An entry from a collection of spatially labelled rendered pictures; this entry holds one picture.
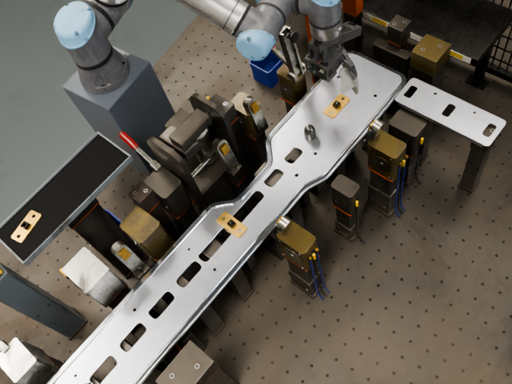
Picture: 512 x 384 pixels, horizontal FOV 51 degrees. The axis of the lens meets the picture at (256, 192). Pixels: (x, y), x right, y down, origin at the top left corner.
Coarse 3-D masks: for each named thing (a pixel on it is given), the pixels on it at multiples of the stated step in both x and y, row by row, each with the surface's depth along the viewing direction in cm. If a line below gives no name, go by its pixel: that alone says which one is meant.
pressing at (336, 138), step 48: (336, 96) 158; (384, 96) 155; (288, 144) 153; (336, 144) 150; (288, 192) 145; (192, 240) 143; (240, 240) 141; (144, 288) 139; (192, 288) 137; (96, 336) 135; (144, 336) 133
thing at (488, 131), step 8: (488, 128) 146; (488, 136) 145; (472, 144) 149; (472, 152) 153; (480, 152) 151; (488, 152) 154; (472, 160) 156; (480, 160) 153; (464, 168) 162; (472, 168) 159; (480, 168) 158; (464, 176) 165; (472, 176) 162; (464, 184) 168; (472, 184) 165
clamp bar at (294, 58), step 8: (280, 32) 145; (288, 32) 145; (296, 32) 144; (280, 40) 146; (288, 40) 148; (296, 40) 145; (288, 48) 148; (296, 48) 150; (288, 56) 150; (296, 56) 153; (288, 64) 153; (296, 64) 156; (304, 72) 158
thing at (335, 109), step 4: (340, 96) 157; (344, 96) 157; (336, 100) 157; (340, 100) 157; (344, 100) 157; (348, 100) 156; (332, 104) 156; (340, 104) 156; (344, 104) 156; (328, 108) 156; (332, 108) 156; (336, 108) 156; (340, 108) 155; (324, 112) 156; (328, 112) 155; (332, 112) 155; (336, 112) 155; (328, 116) 155; (332, 116) 155
